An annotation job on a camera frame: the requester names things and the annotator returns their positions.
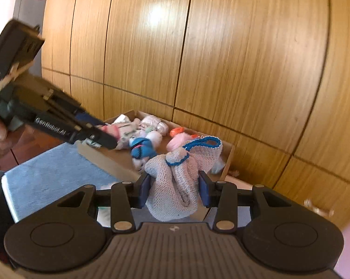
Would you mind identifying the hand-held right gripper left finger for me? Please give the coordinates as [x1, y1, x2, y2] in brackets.
[51, 173, 151, 233]

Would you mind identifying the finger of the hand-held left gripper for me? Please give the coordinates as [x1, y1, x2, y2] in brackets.
[66, 122, 118, 151]
[72, 110, 105, 127]

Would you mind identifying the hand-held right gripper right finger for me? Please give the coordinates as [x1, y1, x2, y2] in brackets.
[198, 170, 302, 233]

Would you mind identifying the cardboard box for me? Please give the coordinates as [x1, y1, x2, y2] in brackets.
[77, 110, 236, 223]

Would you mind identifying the grey knitted sock blue trim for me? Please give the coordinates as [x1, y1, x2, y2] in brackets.
[144, 136, 223, 222]

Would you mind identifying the orange sock pair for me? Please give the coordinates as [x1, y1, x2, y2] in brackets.
[170, 127, 199, 140]

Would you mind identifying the person's left hand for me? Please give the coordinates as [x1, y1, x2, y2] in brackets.
[0, 118, 26, 159]

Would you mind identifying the blue white rolled sock pair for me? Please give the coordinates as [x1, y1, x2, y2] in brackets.
[129, 137, 158, 173]

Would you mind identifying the pink rolled sock pair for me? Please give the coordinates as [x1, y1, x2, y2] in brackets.
[166, 134, 193, 153]

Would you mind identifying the blue blanket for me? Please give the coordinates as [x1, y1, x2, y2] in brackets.
[3, 144, 141, 224]

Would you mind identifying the grey door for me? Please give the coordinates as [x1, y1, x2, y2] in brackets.
[13, 0, 52, 67]

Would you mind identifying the wooden wardrobe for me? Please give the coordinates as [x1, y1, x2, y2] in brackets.
[41, 0, 350, 233]

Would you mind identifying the clear drawer handle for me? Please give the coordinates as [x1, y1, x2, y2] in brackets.
[304, 198, 334, 217]

